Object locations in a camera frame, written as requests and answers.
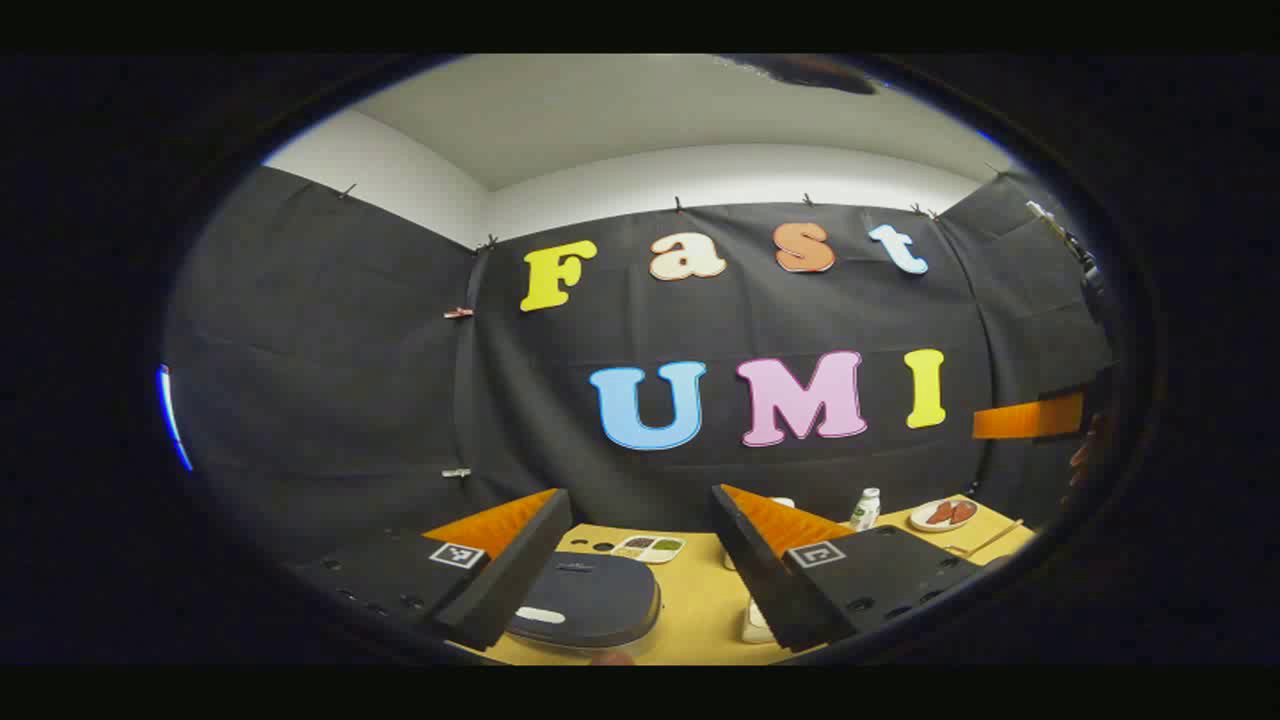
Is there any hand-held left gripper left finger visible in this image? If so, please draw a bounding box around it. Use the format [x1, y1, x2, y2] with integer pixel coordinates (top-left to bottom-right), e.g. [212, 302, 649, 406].
[290, 488, 574, 653]

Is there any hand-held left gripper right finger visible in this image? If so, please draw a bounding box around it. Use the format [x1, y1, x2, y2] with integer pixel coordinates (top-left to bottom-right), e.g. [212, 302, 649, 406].
[710, 484, 986, 653]

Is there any dark grey rice cooker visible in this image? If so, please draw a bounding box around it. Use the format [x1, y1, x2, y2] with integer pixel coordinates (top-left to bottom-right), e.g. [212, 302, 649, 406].
[505, 552, 663, 649]

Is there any wooden spoon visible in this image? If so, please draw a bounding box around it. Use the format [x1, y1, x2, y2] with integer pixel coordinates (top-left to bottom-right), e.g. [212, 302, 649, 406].
[945, 518, 1025, 558]

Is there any white divided grain dish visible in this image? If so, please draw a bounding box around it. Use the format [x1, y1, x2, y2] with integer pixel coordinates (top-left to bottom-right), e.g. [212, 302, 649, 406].
[611, 535, 686, 564]

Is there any white round plate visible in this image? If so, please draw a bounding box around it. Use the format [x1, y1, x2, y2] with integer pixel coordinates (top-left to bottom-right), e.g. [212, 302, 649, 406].
[909, 498, 979, 532]

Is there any black backdrop cloth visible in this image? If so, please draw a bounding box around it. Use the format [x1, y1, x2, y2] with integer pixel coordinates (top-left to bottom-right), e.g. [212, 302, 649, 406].
[165, 165, 1116, 561]

